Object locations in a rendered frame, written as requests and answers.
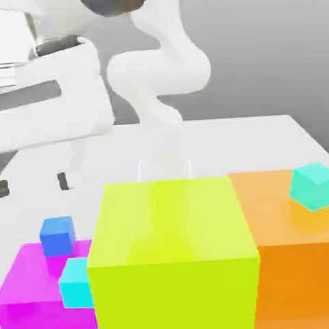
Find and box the large magenta box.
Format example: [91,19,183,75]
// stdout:
[0,238,99,329]

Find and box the small blue cube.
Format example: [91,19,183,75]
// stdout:
[38,215,78,259]

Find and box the small turquoise cube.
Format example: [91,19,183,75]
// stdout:
[287,161,329,214]

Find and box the small cyan cube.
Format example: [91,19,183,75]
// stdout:
[57,256,95,311]

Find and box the large lime box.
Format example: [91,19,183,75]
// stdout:
[81,173,265,329]

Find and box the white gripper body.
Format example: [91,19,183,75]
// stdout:
[0,35,118,155]

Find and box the large orange box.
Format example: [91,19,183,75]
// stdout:
[227,166,329,329]

